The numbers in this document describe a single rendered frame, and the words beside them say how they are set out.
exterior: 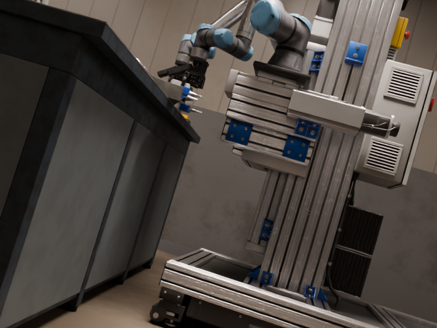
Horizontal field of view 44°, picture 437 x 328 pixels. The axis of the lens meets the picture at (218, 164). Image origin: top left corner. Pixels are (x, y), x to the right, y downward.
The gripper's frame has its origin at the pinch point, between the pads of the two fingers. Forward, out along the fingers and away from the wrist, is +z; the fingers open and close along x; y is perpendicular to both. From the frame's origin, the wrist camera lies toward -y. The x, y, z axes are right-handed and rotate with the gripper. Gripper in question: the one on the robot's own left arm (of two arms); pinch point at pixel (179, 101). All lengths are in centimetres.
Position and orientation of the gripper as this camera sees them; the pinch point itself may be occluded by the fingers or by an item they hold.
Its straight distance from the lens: 237.9
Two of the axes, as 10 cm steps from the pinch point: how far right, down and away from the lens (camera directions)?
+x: 1.4, 1.0, 9.9
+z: -2.9, 9.5, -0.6
